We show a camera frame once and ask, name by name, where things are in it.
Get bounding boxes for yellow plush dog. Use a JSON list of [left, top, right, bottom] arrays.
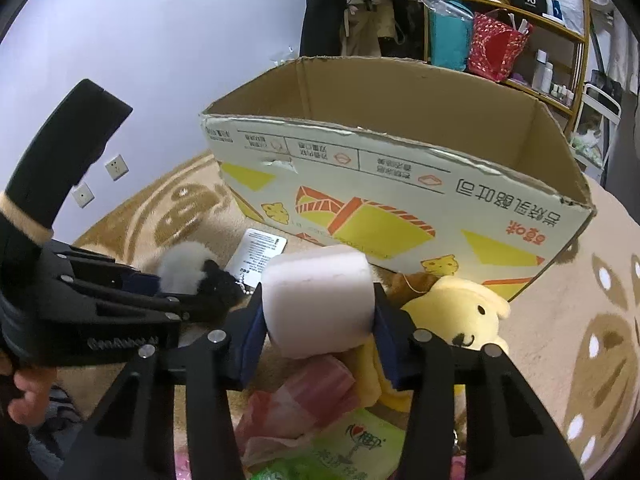
[[350, 271, 513, 411]]

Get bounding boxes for white bottle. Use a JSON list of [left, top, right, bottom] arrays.
[[531, 49, 555, 93]]

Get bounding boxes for white foam block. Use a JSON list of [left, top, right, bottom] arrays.
[[261, 245, 377, 360]]

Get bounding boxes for teal bag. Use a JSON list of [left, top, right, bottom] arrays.
[[428, 0, 474, 72]]

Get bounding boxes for beige hanging garment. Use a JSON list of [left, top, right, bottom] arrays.
[[340, 0, 397, 59]]

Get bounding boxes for person's left hand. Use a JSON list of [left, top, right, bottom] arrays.
[[0, 352, 57, 428]]

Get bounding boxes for black hanging garment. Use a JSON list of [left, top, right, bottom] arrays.
[[299, 0, 347, 58]]

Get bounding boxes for printed cardboard box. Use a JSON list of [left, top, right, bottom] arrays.
[[199, 55, 597, 306]]

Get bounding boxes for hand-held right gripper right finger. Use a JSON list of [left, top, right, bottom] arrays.
[[371, 284, 587, 480]]

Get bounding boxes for red patterned bag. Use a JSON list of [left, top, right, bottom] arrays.
[[467, 9, 534, 84]]

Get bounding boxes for green tissue packet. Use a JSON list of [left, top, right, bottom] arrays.
[[249, 406, 407, 480]]

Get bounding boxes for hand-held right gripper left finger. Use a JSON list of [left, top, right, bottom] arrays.
[[57, 285, 269, 480]]

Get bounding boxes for wooden metal shelf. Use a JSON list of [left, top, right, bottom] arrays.
[[421, 0, 597, 117]]

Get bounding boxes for beige printed blanket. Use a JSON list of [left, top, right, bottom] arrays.
[[70, 149, 640, 480]]

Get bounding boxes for pink plastic packet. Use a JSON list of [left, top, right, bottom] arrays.
[[234, 354, 362, 467]]

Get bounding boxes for white wall socket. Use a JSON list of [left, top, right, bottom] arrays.
[[103, 154, 129, 181], [70, 181, 95, 209]]

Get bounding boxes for black and white plush toy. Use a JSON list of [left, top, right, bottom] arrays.
[[157, 241, 247, 313]]

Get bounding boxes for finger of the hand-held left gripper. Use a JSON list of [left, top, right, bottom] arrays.
[[72, 280, 251, 325], [50, 241, 163, 295]]

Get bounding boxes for white paper tag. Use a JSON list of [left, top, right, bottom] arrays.
[[225, 228, 288, 287]]

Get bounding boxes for white cart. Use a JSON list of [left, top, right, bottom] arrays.
[[571, 82, 624, 182]]

